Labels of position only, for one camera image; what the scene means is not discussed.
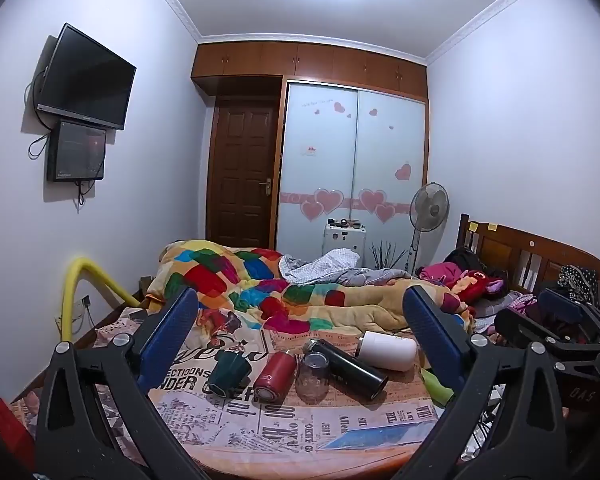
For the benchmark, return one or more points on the colourful patchwork quilt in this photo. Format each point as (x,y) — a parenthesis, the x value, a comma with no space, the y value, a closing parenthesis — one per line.
(230,280)

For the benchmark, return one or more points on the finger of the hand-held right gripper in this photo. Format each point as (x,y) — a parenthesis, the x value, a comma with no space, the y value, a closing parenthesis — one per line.
(560,305)
(525,327)

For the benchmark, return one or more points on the yellow padded pipe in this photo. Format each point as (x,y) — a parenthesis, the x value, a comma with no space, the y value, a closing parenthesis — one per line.
(72,295)

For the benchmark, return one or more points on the dried twigs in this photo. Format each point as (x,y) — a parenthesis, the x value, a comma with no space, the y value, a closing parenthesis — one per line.
(386,257)

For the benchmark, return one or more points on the white cup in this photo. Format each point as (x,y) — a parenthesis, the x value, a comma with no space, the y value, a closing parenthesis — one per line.
(387,352)

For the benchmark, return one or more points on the pink clothing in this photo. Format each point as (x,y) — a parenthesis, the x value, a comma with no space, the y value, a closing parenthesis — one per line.
(440,272)

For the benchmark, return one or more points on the white appliance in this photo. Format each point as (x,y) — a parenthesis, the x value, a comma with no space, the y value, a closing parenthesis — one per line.
(345,242)

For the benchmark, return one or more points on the black polka dot cloth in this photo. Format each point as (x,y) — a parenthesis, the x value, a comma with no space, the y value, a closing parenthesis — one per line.
(577,280)

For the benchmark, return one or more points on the wall socket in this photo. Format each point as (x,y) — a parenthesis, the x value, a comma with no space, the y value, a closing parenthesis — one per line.
(85,302)

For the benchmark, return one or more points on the sliding wardrobe with heart stickers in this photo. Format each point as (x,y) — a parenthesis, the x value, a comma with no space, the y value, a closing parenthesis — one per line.
(350,160)

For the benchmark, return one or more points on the brown wooden door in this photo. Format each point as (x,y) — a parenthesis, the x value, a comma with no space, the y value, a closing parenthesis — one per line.
(242,170)

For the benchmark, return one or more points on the black wall television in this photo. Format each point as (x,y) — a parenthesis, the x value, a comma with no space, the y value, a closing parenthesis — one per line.
(87,77)

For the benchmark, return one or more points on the red bag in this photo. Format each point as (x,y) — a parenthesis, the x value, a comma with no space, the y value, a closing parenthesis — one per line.
(10,430)

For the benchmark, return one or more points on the grey crumpled cloth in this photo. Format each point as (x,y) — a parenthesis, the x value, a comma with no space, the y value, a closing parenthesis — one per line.
(325,265)

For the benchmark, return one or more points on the dark green cup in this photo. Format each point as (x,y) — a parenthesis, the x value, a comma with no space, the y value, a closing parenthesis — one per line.
(227,367)

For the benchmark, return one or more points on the newspaper print bedsheet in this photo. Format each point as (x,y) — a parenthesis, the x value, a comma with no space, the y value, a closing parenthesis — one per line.
(280,425)

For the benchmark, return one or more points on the small black wall monitor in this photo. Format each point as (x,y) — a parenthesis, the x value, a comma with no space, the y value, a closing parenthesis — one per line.
(77,150)

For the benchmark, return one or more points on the black thermos bottle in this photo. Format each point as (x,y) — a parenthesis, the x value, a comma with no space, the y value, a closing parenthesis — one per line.
(350,370)

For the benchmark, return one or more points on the standing electric fan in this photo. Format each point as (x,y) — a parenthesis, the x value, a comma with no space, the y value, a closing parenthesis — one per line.
(430,207)

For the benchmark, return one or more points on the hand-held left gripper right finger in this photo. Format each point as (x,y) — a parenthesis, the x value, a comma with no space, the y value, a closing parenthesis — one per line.
(432,340)

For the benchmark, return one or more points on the light green cup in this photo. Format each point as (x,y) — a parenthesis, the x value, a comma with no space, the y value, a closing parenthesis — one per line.
(430,384)

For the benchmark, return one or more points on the brown wooden headboard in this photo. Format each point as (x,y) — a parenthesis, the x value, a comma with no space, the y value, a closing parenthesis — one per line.
(510,247)

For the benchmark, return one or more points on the clear glass cup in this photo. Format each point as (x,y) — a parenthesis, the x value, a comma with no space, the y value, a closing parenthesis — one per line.
(312,377)

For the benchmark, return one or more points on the black bag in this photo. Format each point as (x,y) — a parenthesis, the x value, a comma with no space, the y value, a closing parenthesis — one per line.
(465,260)

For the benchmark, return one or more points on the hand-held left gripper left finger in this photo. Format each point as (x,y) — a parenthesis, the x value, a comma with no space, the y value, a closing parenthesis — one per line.
(172,330)

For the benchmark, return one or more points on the red plush toy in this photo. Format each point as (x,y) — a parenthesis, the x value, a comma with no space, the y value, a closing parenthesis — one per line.
(475,282)

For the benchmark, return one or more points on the brown overhead cabinet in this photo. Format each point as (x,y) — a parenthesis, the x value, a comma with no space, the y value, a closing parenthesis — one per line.
(305,60)

